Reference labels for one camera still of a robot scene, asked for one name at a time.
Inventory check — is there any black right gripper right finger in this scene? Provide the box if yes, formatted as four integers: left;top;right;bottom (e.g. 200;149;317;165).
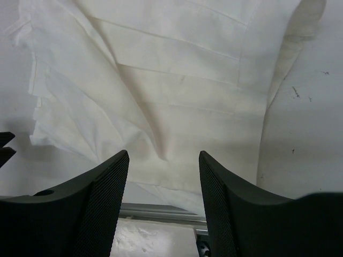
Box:
199;151;342;256

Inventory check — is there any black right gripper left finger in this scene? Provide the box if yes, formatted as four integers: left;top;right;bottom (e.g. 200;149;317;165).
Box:
1;150;129;256

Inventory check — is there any white pleated skirt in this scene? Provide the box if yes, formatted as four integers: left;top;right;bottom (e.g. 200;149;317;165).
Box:
6;1;326;216

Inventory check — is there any aluminium front table rail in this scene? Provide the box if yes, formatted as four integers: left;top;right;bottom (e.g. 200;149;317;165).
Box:
119;203;208;236

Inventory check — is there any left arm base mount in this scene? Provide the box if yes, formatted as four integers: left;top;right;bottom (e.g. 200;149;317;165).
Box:
0;132;16;168

